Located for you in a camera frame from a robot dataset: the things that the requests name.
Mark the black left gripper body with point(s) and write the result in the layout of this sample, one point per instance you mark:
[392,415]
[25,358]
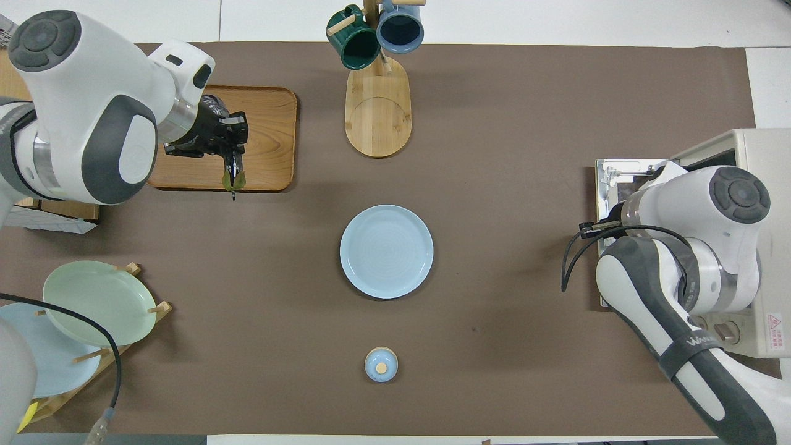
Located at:
[207,133]

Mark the beige toaster oven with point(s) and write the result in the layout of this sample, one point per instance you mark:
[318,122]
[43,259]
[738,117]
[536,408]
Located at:
[618,179]

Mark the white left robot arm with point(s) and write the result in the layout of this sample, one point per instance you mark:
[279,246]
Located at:
[93,80]

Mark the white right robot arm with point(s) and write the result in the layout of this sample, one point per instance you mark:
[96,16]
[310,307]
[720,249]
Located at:
[710,204]

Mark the wooden serving tray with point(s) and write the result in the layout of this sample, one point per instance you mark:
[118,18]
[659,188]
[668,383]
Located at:
[266,142]

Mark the wooden mug tree stand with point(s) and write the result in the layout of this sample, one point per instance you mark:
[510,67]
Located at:
[377,117]

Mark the dark green mug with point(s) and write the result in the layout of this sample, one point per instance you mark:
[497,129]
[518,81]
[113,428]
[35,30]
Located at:
[355,46]

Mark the pale green plate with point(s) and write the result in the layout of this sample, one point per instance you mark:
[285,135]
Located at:
[99,296]

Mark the blue mug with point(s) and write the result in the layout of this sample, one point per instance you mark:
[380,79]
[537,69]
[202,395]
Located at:
[400,28]

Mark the light blue racked plate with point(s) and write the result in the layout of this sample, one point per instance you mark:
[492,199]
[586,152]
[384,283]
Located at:
[62,371]

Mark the brown table mat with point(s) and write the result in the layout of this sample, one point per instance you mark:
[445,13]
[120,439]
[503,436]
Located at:
[525,185]

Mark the wooden plate rack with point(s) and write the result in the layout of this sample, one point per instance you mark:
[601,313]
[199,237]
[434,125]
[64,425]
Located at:
[62,398]

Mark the yellow plate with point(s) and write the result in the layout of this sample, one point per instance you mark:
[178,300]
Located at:
[28,418]

